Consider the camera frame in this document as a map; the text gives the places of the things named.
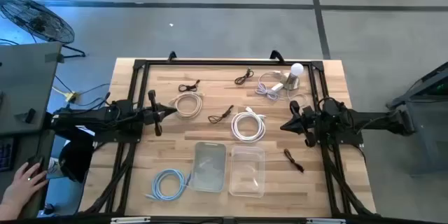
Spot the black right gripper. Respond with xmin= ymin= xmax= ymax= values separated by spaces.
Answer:
xmin=280 ymin=100 xmax=321 ymax=148

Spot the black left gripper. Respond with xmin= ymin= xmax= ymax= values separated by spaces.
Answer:
xmin=141 ymin=89 xmax=178 ymax=137

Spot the beige cable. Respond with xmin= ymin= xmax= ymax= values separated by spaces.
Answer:
xmin=169 ymin=92 xmax=204 ymax=119

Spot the white cable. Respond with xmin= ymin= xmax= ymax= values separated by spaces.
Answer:
xmin=230 ymin=106 xmax=267 ymax=144

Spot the light blue cable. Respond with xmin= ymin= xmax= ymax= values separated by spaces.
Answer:
xmin=145 ymin=168 xmax=192 ymax=202

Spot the person's forearm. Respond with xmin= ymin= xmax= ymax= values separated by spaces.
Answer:
xmin=0 ymin=201 xmax=20 ymax=222

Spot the white bulb lamp metal base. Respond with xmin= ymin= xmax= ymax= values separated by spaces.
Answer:
xmin=282 ymin=62 xmax=305 ymax=91

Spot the small black desk device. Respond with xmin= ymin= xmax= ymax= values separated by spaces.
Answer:
xmin=15 ymin=108 xmax=37 ymax=125

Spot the black handheld device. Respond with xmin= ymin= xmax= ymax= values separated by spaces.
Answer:
xmin=27 ymin=155 xmax=46 ymax=179

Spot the grey desk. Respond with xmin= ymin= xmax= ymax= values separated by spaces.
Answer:
xmin=0 ymin=41 xmax=64 ymax=136

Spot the black floor fan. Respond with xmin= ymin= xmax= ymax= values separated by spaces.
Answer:
xmin=0 ymin=0 xmax=87 ymax=59

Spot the person's hand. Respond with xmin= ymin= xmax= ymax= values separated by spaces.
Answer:
xmin=1 ymin=162 xmax=49 ymax=209

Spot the dark keyboard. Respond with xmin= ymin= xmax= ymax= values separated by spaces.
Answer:
xmin=0 ymin=137 xmax=16 ymax=173

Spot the thin clear lamp cord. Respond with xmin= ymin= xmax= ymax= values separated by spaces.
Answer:
xmin=259 ymin=71 xmax=310 ymax=109

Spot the lavender bundled cable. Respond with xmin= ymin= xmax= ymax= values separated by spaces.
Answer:
xmin=254 ymin=74 xmax=281 ymax=102

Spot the clear plastic handled bin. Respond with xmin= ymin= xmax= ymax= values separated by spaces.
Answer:
xmin=228 ymin=145 xmax=266 ymax=198

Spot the grey plastic handled bin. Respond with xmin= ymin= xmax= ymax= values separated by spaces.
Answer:
xmin=190 ymin=141 xmax=228 ymax=193

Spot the black metal rig frame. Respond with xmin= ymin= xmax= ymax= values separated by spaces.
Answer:
xmin=78 ymin=57 xmax=379 ymax=224

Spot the black floor cable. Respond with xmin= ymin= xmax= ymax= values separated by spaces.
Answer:
xmin=54 ymin=74 xmax=112 ymax=110

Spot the yellow power cord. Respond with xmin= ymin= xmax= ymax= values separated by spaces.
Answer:
xmin=52 ymin=86 xmax=81 ymax=104

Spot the white metal bracket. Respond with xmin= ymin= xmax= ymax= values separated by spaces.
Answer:
xmin=306 ymin=218 xmax=348 ymax=224
xmin=110 ymin=216 xmax=152 ymax=224

